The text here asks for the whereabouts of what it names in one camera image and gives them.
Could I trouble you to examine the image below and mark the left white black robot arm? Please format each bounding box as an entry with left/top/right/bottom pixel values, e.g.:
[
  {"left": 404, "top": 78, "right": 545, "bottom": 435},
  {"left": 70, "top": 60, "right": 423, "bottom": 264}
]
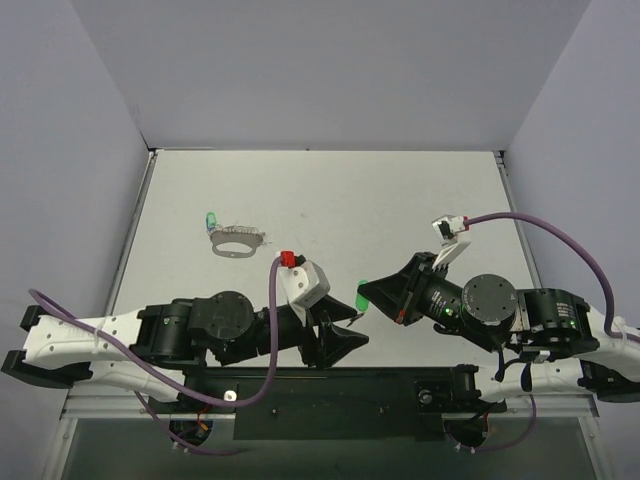
[{"left": 1, "top": 291, "right": 369, "bottom": 412}]

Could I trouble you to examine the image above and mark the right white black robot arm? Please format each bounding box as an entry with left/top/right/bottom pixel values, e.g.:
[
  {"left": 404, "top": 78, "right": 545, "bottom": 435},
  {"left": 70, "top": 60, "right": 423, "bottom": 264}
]
[{"left": 358, "top": 252, "right": 639, "bottom": 409}]

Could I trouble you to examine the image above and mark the green blue key tag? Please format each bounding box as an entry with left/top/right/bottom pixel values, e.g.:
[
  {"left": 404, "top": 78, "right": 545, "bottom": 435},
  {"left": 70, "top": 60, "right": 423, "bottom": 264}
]
[{"left": 205, "top": 212, "right": 217, "bottom": 232}]

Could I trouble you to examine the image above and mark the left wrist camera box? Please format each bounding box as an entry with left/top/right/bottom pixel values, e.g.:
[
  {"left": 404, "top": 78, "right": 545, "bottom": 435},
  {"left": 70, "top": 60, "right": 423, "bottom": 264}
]
[{"left": 279, "top": 260, "right": 330, "bottom": 308}]

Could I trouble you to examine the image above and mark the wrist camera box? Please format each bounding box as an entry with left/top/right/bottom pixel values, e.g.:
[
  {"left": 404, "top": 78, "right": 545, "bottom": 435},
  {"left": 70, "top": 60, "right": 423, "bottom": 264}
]
[
  {"left": 279, "top": 260, "right": 330, "bottom": 308},
  {"left": 432, "top": 215, "right": 471, "bottom": 270}
]

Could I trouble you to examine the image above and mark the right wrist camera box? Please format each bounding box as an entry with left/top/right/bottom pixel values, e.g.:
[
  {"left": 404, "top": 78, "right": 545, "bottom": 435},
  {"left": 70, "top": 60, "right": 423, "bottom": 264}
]
[{"left": 432, "top": 215, "right": 471, "bottom": 270}]

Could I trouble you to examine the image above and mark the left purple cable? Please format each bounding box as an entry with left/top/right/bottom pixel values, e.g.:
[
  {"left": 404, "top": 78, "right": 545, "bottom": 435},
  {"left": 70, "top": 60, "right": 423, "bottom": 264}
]
[{"left": 28, "top": 259, "right": 291, "bottom": 406}]

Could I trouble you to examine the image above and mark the purple cable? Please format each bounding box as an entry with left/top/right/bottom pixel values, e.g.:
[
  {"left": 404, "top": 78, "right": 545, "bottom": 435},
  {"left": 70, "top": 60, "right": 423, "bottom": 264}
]
[
  {"left": 464, "top": 212, "right": 640, "bottom": 341},
  {"left": 28, "top": 259, "right": 291, "bottom": 406}
]

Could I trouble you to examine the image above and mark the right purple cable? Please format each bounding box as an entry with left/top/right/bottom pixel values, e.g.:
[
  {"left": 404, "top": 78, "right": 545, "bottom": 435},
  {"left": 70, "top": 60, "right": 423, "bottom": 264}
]
[{"left": 464, "top": 212, "right": 640, "bottom": 341}]

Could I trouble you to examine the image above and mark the aluminium frame rail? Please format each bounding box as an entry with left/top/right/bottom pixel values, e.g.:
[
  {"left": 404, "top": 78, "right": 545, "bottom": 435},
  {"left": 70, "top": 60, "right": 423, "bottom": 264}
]
[{"left": 60, "top": 393, "right": 147, "bottom": 420}]

